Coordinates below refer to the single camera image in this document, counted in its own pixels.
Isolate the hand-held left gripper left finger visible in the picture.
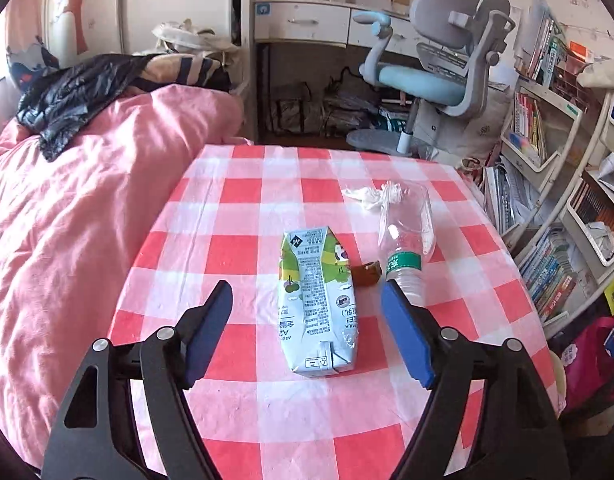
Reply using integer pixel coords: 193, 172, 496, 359
41, 280, 234, 480

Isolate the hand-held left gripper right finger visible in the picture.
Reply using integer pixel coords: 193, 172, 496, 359
381, 279, 572, 480

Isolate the blue green milk carton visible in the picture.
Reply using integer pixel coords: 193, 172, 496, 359
278, 226, 361, 378

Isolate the small brown wrapper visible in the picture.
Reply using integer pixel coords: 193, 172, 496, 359
350, 258, 383, 289

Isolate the clear plastic bottle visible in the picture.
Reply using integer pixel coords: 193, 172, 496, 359
376, 182, 437, 307

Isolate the white crumpled tissue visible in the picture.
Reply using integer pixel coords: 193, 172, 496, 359
341, 180, 404, 212

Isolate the red white checkered tablecloth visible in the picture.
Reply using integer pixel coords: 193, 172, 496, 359
107, 143, 564, 480

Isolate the row of colourful books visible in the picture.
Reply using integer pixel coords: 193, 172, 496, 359
521, 229, 579, 322

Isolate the stack of magazines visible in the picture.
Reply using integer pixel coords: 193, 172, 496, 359
482, 160, 539, 242

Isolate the pink blanket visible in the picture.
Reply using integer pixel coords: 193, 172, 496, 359
0, 82, 254, 467

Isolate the pink bag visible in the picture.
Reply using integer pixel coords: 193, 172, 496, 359
561, 315, 614, 412

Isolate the beige bag with tree print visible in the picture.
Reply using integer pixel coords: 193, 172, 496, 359
456, 84, 514, 167

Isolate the white bookshelf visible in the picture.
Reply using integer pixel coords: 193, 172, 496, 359
481, 74, 614, 327

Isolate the clear plastic storage bag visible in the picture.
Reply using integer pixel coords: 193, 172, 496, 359
324, 76, 389, 137
268, 81, 329, 137

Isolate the row of upright books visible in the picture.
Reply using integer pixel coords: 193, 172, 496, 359
510, 91, 549, 163

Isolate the grey blue office chair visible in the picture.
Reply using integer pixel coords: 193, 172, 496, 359
346, 0, 518, 159

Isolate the striped beige navy cloth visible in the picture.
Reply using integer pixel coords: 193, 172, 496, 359
136, 52, 234, 94

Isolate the black plastic bag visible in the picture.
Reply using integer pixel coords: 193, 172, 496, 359
15, 53, 154, 162

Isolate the beige tote bag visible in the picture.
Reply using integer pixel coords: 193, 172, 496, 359
152, 18, 239, 54

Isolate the pink printed curtain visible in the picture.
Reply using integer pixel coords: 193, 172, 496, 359
4, 0, 64, 92

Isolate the white desk with drawers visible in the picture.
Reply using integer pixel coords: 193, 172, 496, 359
252, 0, 420, 52

